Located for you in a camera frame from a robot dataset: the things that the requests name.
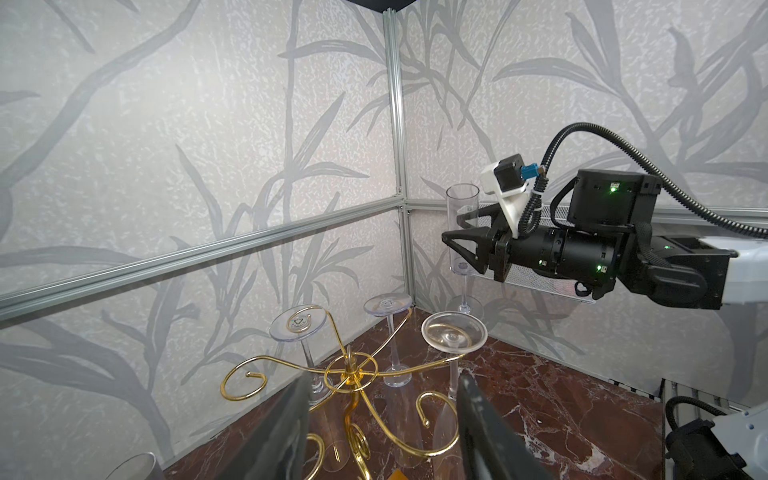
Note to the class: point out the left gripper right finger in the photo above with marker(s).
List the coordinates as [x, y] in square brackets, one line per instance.
[490, 448]

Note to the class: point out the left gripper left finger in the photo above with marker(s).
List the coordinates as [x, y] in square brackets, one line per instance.
[276, 448]

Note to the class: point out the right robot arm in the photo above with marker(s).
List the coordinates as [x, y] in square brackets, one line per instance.
[607, 238]

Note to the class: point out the white wire mesh basket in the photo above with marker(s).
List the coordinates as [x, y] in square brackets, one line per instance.
[526, 277]

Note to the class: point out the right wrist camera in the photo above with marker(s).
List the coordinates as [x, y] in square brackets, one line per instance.
[514, 185]

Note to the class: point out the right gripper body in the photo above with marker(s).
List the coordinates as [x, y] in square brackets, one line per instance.
[494, 246]

